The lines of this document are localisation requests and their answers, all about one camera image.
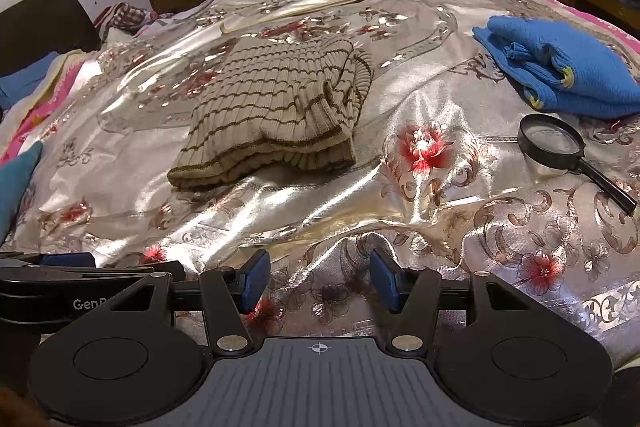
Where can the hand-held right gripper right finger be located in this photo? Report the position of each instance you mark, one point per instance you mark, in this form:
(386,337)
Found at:
(382,282)

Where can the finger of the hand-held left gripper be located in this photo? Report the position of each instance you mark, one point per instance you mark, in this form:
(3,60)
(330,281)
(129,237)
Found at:
(70,260)
(165,271)

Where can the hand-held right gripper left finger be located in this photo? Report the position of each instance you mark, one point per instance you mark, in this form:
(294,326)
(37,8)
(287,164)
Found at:
(252,284)

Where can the beige striped knit sweater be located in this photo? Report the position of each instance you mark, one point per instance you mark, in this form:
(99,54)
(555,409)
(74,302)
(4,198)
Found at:
(260,107)

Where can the blue cloth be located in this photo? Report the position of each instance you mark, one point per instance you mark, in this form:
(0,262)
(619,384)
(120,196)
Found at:
(15,187)
(20,84)

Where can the satin floral bedspread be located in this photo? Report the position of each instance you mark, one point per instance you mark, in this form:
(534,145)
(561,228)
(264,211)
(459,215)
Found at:
(450,207)

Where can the dark wooden headboard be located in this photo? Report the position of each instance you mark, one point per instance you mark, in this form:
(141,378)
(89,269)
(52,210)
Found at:
(40,22)

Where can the black magnifying glass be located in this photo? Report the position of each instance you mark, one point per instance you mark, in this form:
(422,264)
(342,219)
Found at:
(607,185)

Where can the red plaid cloth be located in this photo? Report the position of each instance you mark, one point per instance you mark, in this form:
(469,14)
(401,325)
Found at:
(125,14)

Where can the blue folded knit sweater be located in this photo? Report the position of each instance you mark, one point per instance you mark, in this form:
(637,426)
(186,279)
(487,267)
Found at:
(575,52)

